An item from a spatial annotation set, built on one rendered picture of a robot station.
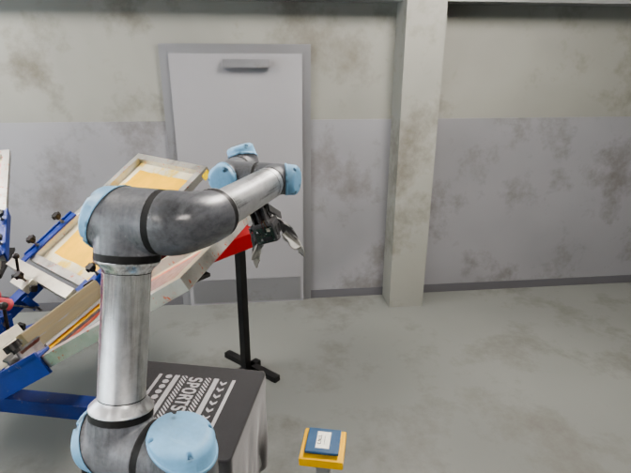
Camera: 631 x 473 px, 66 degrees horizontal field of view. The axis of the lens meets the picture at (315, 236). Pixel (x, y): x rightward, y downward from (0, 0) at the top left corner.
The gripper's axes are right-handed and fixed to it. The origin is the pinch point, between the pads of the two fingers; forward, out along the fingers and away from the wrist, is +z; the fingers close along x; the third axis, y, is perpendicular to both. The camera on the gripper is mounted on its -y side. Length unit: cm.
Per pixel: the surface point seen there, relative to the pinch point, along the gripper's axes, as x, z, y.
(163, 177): -81, -23, -105
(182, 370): -57, 39, -18
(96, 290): -74, 0, -16
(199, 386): -47, 42, -10
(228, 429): -31, 47, 10
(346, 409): -32, 146, -122
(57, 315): -75, -1, 5
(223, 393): -38, 45, -7
